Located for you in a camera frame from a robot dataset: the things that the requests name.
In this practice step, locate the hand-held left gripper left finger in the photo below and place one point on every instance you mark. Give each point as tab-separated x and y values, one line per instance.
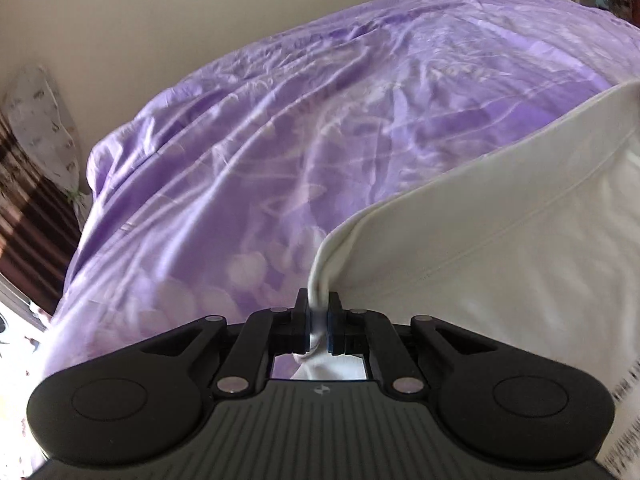
303	332

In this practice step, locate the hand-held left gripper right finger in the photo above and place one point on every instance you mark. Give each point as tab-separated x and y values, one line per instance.
333	334

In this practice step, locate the purple bed blanket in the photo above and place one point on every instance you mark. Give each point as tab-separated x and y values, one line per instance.
300	150

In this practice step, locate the brown patterned curtain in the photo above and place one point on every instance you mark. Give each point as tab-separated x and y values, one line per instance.
30	220

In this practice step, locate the white printed sweatshirt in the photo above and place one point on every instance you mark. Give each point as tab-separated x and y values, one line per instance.
525	240

